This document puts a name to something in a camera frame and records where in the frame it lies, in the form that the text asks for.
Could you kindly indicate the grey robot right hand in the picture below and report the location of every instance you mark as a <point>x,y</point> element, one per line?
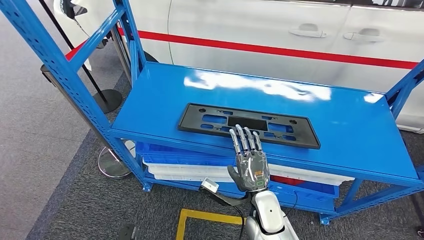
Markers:
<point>251,172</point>

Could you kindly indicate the black plastic plate frame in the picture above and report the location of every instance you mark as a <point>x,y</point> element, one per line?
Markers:
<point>198,127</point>

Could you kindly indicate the blue steel shelf rack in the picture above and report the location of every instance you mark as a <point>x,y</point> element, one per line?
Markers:
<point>165,92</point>

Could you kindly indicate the red plastic bin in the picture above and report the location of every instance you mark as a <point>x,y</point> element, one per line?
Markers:
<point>286,181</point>

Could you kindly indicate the blue plastic bin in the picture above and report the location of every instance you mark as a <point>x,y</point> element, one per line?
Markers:
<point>172,155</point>
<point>314,189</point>

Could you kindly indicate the dark robot foot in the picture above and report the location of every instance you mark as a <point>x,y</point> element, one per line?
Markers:
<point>127,233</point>

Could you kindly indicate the white car red stripe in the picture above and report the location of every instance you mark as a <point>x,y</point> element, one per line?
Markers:
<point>232,20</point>

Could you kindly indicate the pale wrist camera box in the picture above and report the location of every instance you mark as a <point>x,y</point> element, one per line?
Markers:
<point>210,185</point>

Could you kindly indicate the chrome stanchion post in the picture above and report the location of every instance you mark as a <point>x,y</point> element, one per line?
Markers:
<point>112,165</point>
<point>121,53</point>

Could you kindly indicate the black stanchion post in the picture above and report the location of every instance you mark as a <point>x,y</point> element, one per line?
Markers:
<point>109,101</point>

